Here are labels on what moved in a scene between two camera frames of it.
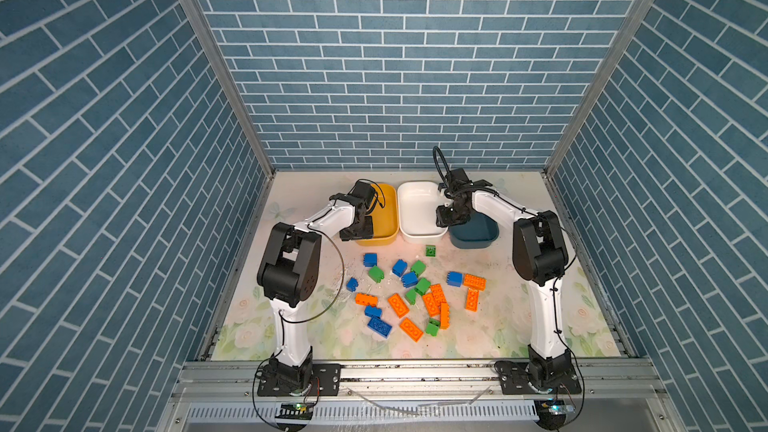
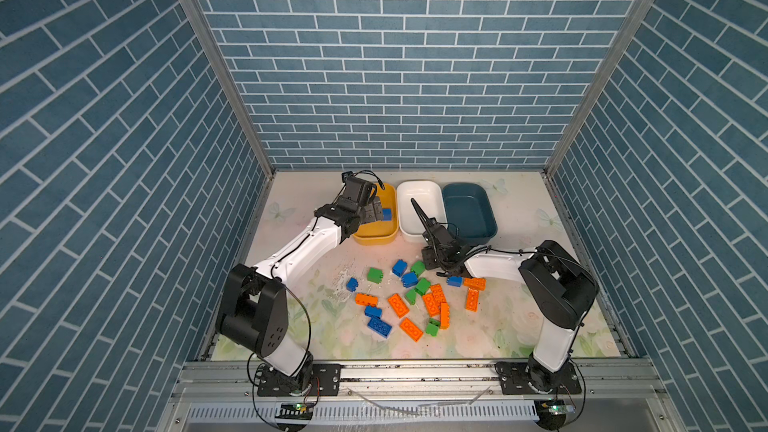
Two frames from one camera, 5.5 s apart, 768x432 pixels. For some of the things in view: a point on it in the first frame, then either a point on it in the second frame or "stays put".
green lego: x=376 y=274 stays put
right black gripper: x=441 y=219 → x=425 y=254
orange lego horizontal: x=474 y=281 stays put
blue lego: x=409 y=279 stays put
